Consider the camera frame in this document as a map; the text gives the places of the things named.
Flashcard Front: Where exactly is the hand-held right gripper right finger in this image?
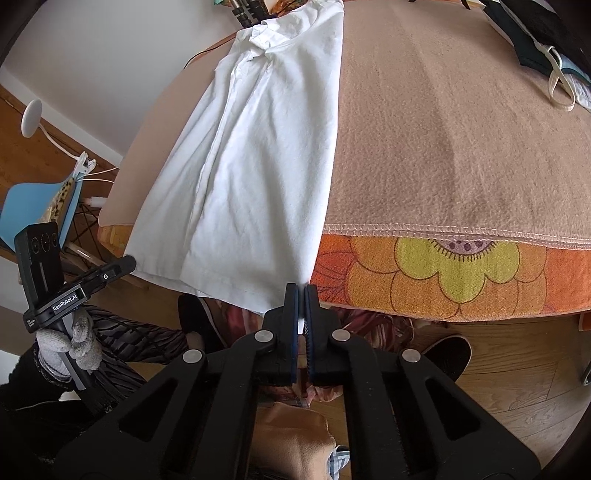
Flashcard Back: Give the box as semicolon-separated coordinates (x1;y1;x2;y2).
304;284;541;480

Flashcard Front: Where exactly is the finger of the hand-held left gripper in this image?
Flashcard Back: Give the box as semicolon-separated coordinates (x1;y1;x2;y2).
90;256;137;296

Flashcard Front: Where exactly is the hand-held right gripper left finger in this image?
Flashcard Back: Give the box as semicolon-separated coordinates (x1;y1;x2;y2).
60;282;304;480

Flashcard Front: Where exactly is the white collared shirt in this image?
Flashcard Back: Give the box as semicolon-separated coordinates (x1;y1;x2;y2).
124;0;347;317

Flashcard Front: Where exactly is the person's left forearm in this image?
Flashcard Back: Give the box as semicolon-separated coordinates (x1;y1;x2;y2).
0;344;100;464

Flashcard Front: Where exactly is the dark clothes pile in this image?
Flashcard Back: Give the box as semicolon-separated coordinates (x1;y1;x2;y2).
480;0;591;81

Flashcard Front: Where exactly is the person's left hand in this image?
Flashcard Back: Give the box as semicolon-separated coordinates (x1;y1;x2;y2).
35;308;102;384

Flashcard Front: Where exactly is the red patterned cloth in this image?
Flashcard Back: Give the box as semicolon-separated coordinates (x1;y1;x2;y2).
221;302;280;335

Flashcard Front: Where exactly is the blue chair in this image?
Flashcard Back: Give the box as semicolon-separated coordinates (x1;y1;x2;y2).
0;182;80;252

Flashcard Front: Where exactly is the leopard print cloth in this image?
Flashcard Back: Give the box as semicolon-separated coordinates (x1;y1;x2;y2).
45;178;77;223

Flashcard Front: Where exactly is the tan cloth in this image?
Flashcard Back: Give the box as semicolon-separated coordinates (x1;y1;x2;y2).
253;401;336;480

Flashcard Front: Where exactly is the orange floral tablecloth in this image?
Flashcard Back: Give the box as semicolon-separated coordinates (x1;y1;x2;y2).
97;224;591;324

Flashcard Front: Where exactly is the black shoe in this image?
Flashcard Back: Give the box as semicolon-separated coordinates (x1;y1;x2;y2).
421;335;473;395

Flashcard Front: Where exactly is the white round lamp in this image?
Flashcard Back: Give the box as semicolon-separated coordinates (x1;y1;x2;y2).
20;99;45;139

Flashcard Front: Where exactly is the beige fleece blanket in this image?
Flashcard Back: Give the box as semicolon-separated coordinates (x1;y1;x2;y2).
97;0;591;252

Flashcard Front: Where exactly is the white strap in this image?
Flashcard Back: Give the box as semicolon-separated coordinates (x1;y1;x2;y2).
531;39;578;112

